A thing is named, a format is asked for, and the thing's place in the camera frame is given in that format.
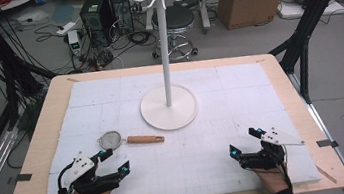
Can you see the grey metal stand post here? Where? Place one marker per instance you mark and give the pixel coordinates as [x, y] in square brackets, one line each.
[204, 2]

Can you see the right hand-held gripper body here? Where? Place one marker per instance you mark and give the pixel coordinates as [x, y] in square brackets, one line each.
[269, 158]

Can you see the black computer tower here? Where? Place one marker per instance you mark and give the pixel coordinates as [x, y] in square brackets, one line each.
[95, 18]

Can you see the white flat board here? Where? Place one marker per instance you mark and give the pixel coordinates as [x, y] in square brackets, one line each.
[309, 9]

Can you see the white hook rack stand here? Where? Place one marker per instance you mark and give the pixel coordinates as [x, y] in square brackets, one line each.
[170, 109]

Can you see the black tape piece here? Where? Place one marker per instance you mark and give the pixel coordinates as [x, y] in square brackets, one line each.
[326, 143]
[23, 177]

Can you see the dark computer tower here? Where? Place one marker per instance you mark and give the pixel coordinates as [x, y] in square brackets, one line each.
[121, 9]

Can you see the white gridded foam mat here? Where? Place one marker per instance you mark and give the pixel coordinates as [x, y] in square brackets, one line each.
[185, 162]

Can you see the person's right hand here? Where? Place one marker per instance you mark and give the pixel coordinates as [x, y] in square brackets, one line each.
[275, 179]

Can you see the white power supply unit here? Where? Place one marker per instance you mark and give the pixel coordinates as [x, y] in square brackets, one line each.
[74, 42]

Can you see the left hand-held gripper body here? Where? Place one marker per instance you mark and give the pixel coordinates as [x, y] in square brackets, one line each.
[78, 169]

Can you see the white power strip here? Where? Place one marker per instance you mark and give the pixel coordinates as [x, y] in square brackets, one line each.
[66, 28]

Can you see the black round stool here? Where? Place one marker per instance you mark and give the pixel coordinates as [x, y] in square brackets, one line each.
[176, 19]

